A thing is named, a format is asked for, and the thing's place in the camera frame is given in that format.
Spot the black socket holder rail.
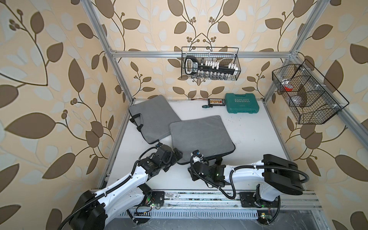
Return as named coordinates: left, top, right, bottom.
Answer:
left=182, top=56, right=241, bottom=75

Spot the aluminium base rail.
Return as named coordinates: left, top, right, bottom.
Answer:
left=83, top=189, right=323, bottom=220

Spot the black wire basket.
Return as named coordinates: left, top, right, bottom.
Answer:
left=272, top=59, right=349, bottom=125
left=181, top=46, right=242, bottom=81

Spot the right black wire basket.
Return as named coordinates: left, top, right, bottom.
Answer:
left=272, top=59, right=349, bottom=125

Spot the black screwdriver bit set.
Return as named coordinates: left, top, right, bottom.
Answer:
left=202, top=98, right=226, bottom=108

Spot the green plastic tool case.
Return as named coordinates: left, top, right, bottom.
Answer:
left=225, top=93, right=259, bottom=114

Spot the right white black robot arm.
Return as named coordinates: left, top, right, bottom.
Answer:
left=188, top=150, right=310, bottom=226

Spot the aluminium frame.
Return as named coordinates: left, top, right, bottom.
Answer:
left=74, top=0, right=368, bottom=230

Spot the grey laptop bag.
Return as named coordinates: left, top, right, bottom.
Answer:
left=128, top=95, right=181, bottom=144
left=169, top=116, right=236, bottom=165

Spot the red item in basket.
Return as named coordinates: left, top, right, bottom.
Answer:
left=282, top=82, right=294, bottom=92

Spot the back black wire basket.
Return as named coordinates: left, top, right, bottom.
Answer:
left=181, top=46, right=242, bottom=81

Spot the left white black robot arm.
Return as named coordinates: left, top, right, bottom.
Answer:
left=58, top=143, right=183, bottom=230

